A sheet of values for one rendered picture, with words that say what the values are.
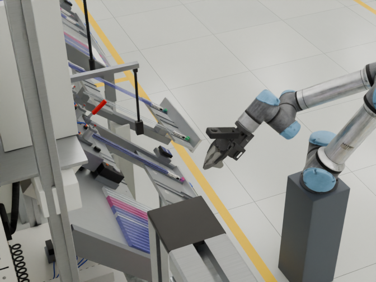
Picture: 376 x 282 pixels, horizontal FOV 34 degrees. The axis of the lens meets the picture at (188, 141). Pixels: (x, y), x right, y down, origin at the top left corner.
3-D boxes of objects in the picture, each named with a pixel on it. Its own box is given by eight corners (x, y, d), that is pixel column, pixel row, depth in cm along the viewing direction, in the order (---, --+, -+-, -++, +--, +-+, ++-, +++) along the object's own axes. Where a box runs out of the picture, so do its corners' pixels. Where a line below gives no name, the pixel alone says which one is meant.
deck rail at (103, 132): (164, 177, 235) (174, 165, 234) (166, 180, 233) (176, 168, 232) (3, 94, 190) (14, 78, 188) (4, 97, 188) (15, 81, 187)
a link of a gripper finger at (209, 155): (211, 173, 230) (228, 155, 228) (201, 167, 226) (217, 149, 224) (208, 168, 232) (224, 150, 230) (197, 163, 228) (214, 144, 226)
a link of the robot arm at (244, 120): (250, 118, 217) (240, 107, 223) (242, 128, 218) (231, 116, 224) (263, 127, 222) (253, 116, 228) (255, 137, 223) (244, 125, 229)
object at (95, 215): (88, 140, 209) (97, 128, 208) (158, 279, 160) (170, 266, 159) (4, 97, 188) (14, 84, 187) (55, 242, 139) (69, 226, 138)
